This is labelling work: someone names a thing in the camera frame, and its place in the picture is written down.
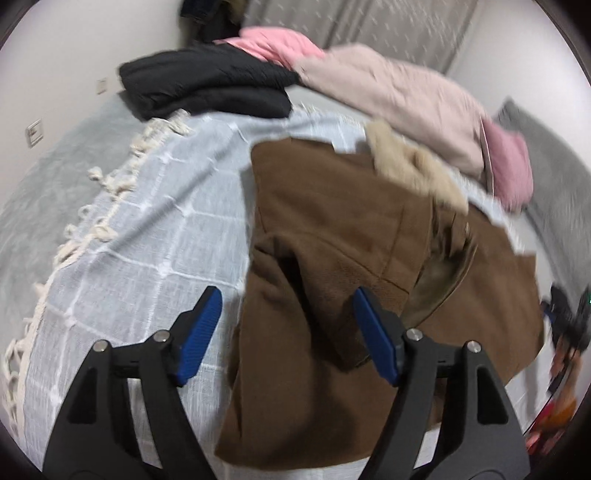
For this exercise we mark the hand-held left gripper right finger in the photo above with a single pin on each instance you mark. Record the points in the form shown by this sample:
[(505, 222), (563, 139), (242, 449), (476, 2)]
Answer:
[(376, 337)]

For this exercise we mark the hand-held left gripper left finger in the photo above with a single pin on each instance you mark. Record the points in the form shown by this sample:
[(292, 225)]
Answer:
[(198, 337)]

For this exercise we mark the brown jacket with fur collar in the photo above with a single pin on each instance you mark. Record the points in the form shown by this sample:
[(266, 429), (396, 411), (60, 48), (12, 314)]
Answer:
[(332, 221)]

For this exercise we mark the dark hanging clothes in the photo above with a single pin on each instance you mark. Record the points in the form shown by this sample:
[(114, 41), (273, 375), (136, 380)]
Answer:
[(203, 11)]

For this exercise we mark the red object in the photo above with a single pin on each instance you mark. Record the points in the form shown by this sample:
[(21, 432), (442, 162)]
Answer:
[(551, 424)]

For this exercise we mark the light blue checked fringed blanket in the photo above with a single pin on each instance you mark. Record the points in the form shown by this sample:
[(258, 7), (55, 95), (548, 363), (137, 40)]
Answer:
[(161, 207)]

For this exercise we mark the grey pillow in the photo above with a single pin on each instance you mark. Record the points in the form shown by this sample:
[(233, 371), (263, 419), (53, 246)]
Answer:
[(554, 184)]

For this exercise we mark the pink velvet pillow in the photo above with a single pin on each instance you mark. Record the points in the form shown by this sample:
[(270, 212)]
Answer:
[(510, 166)]

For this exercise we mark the pale pink jacket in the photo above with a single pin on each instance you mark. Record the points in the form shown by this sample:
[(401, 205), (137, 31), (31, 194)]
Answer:
[(392, 92)]

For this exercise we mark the black folded garment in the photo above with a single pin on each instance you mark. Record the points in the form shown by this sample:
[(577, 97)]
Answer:
[(207, 83)]

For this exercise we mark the bright pink garment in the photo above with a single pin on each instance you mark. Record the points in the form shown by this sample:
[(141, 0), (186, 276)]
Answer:
[(277, 44)]

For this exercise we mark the white wall socket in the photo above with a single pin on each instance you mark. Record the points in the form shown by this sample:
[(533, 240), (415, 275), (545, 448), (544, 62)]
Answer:
[(34, 133), (102, 85)]

